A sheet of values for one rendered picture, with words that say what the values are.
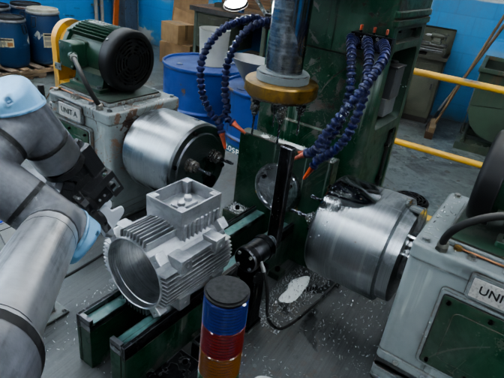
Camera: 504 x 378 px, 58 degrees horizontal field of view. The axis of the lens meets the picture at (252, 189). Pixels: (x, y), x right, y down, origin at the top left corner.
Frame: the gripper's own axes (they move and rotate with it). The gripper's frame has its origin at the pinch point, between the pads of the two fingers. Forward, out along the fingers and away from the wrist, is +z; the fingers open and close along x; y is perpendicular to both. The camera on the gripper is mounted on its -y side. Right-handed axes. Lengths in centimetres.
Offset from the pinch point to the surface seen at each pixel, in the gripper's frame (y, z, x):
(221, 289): -1.9, -16.3, -35.6
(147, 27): 400, 326, 534
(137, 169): 25.1, 21.4, 27.1
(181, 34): 354, 280, 399
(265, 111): 62, 26, 9
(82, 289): -8.5, 28.2, 18.9
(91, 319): -13.3, 10.4, -2.8
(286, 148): 35.0, 1.6, -19.6
